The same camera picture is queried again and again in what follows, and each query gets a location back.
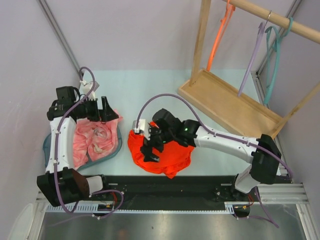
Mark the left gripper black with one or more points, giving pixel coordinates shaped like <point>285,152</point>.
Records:
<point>109,114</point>

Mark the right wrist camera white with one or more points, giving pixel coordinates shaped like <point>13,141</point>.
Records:
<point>139,127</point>

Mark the purple plastic hanger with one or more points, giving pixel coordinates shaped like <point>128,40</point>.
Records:
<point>260,34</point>

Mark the aluminium frame rail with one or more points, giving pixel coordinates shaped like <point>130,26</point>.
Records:
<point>276,193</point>

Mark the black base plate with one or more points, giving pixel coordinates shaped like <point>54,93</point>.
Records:
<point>181,193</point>

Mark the wooden clothes rack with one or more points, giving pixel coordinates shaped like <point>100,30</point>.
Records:
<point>220,101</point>

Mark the orange shorts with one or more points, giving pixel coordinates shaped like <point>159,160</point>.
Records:
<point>172,159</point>

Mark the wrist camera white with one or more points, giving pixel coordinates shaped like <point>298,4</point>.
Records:
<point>89,86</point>
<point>139,127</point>

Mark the teal plastic basket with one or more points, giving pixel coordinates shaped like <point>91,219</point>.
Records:
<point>46,147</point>

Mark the pink garment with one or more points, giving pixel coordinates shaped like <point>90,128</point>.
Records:
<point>98,139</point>

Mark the orange plastic hanger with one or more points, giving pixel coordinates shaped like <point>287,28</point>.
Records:
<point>224,22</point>

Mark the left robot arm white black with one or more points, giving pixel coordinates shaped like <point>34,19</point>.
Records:
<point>61,183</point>

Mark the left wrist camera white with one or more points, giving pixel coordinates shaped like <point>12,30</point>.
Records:
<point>89,86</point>

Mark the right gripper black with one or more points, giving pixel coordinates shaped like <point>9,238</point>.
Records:
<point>150,142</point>

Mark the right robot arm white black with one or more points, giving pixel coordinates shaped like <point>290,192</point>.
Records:
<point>262,154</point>

